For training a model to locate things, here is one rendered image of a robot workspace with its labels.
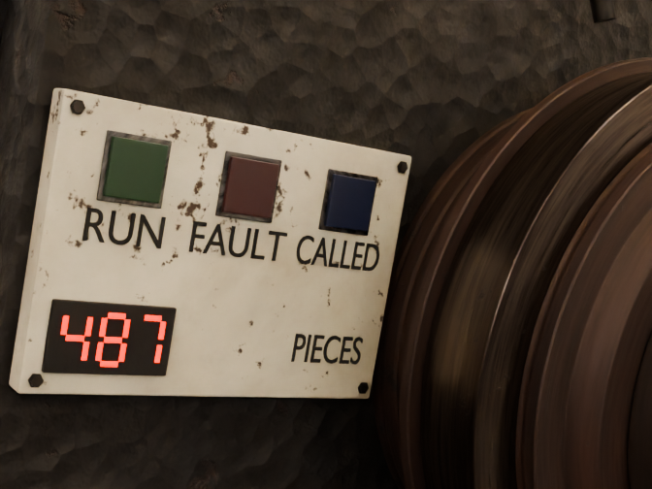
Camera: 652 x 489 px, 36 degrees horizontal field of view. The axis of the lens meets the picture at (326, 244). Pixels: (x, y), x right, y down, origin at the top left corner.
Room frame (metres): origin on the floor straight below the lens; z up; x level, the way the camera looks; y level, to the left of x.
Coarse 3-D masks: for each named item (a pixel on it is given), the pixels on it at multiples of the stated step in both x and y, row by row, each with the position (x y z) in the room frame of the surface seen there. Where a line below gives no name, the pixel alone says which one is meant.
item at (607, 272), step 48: (624, 192) 0.63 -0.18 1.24; (576, 240) 0.63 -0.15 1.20; (624, 240) 0.63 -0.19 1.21; (576, 288) 0.61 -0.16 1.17; (624, 288) 0.62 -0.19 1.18; (576, 336) 0.62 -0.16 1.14; (624, 336) 0.61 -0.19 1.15; (528, 384) 0.62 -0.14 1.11; (576, 384) 0.62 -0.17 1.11; (624, 384) 0.62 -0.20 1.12; (528, 432) 0.61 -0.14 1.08; (576, 432) 0.62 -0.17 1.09; (624, 432) 0.62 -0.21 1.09; (528, 480) 0.62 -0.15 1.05; (576, 480) 0.62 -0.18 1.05; (624, 480) 0.63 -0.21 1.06
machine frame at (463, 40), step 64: (0, 0) 0.65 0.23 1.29; (64, 0) 0.59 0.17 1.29; (128, 0) 0.61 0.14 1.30; (192, 0) 0.64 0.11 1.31; (256, 0) 0.66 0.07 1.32; (320, 0) 0.69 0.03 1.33; (384, 0) 0.72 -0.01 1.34; (448, 0) 0.75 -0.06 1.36; (512, 0) 0.79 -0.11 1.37; (576, 0) 0.83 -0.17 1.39; (640, 0) 0.87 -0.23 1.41; (0, 64) 0.65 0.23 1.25; (64, 64) 0.59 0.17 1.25; (128, 64) 0.62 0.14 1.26; (192, 64) 0.64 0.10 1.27; (256, 64) 0.67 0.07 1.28; (320, 64) 0.69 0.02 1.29; (384, 64) 0.72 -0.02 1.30; (448, 64) 0.76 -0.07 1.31; (512, 64) 0.79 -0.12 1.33; (576, 64) 0.83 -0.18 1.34; (0, 128) 0.63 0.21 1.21; (320, 128) 0.70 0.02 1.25; (384, 128) 0.73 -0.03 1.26; (448, 128) 0.76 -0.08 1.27; (0, 192) 0.61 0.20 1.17; (0, 256) 0.60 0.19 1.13; (0, 320) 0.59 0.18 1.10; (0, 384) 0.59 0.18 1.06; (0, 448) 0.59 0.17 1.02; (64, 448) 0.61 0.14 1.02; (128, 448) 0.64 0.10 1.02; (192, 448) 0.67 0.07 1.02; (256, 448) 0.69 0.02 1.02; (320, 448) 0.73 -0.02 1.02
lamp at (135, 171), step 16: (112, 144) 0.59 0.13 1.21; (128, 144) 0.59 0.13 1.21; (144, 144) 0.60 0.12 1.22; (160, 144) 0.61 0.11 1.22; (112, 160) 0.59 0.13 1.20; (128, 160) 0.59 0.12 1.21; (144, 160) 0.60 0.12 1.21; (160, 160) 0.61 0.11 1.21; (112, 176) 0.59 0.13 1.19; (128, 176) 0.60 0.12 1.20; (144, 176) 0.60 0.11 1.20; (160, 176) 0.61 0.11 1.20; (112, 192) 0.59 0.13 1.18; (128, 192) 0.60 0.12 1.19; (144, 192) 0.60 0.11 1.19; (160, 192) 0.61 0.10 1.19
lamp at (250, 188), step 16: (240, 160) 0.64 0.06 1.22; (240, 176) 0.64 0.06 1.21; (256, 176) 0.64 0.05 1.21; (272, 176) 0.65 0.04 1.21; (224, 192) 0.64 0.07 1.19; (240, 192) 0.64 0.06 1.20; (256, 192) 0.65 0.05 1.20; (272, 192) 0.65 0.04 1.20; (224, 208) 0.63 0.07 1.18; (240, 208) 0.64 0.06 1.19; (256, 208) 0.65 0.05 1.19; (272, 208) 0.65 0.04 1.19
